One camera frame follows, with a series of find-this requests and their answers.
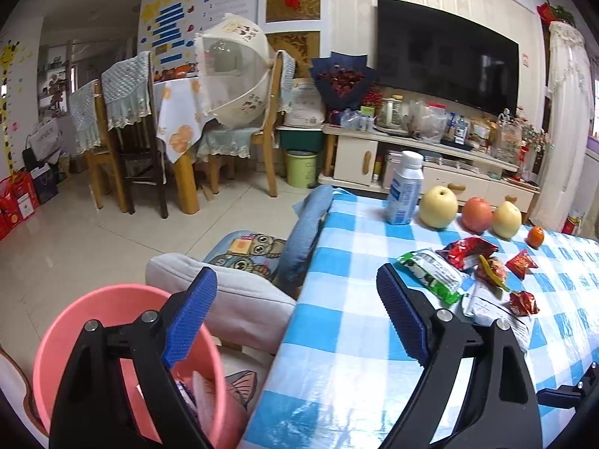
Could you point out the white green snack packet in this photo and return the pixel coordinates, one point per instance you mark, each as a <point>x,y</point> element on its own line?
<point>430,276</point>

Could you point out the beige cushion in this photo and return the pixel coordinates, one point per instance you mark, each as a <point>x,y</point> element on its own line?
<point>243,299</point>

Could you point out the red gift bag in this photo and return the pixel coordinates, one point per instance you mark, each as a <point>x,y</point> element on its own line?
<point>23,196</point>
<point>5,215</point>

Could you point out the glass kettle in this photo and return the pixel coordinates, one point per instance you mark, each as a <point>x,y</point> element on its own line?
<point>390,112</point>

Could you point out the green waste bin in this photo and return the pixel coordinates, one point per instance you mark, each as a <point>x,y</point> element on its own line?
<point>302,168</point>

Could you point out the dining table with orange-print cloth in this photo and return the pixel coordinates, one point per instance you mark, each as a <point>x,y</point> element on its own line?
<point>180,121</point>

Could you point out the clear plastic jar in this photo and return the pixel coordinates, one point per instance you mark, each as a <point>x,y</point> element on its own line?
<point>428,121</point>

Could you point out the yellow snack wrapper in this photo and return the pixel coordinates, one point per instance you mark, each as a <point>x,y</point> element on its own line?
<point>491,271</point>

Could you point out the pink plastic bucket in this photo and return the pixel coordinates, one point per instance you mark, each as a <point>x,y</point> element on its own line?
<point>117,304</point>

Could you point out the dark paper bag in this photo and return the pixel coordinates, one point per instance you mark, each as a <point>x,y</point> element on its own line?
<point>44,182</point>

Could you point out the yellow pear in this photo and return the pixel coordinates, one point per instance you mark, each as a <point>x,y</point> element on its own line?
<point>506,220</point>

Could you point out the owl print cushion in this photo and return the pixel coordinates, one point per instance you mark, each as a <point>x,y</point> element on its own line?
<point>248,252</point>

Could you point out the white pouch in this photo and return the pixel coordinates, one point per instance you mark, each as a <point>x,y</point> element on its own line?
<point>491,311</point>

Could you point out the dark blue flower bouquet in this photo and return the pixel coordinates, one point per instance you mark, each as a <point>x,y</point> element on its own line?
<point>344,82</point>

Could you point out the wall poster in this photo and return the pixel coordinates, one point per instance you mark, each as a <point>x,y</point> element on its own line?
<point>196,23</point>

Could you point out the black television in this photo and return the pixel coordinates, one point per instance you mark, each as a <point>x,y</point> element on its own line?
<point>444,61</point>

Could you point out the plastic shopping bag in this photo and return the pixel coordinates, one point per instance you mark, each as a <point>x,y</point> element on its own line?
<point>507,140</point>

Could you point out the orange tangerine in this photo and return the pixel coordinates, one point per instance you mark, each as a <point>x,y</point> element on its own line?
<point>536,236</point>

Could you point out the red green fruit ornament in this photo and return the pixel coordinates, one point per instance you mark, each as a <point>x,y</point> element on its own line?
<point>554,11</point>

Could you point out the red apple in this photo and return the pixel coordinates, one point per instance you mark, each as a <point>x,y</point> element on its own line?
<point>477,214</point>

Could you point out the white blue-label bottle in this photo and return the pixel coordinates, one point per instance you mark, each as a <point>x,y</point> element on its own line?
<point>403,189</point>

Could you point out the small red wrapper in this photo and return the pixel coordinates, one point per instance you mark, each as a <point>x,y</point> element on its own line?
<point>522,262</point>

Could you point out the lace-covered white air conditioner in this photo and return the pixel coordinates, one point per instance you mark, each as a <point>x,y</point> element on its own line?
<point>566,117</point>

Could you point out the yellow-green apple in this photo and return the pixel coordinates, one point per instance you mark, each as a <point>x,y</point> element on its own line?
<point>438,206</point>

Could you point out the blue white checked tablecloth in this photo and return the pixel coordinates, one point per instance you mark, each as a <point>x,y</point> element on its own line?
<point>355,290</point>

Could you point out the red black snack wrapper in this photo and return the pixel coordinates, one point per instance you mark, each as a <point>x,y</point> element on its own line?
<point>468,252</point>

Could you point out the silver metal case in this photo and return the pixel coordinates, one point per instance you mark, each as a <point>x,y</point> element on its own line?
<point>390,168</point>

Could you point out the cream TV cabinet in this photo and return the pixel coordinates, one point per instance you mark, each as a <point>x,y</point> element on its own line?
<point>355,163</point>

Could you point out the artificial flower arrangement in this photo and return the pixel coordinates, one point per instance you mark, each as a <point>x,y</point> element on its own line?
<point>533,135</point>

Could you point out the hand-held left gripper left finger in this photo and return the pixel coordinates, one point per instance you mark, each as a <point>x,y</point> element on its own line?
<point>194,318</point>

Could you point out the white paper bag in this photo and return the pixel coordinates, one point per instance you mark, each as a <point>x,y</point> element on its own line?
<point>42,142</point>

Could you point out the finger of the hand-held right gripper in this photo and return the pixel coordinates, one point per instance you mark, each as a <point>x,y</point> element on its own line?
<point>561,395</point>

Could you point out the giraffe height chart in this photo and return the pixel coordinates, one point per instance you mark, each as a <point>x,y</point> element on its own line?
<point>9,98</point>

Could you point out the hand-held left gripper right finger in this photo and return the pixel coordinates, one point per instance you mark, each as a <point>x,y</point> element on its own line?
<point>402,318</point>

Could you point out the mesh food cover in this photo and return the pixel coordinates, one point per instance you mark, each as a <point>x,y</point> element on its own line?
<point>234,75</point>

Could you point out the wooden chair with lace cover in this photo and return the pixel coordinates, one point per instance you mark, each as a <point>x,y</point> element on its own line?
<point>266,149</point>
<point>89,121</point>
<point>126,93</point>

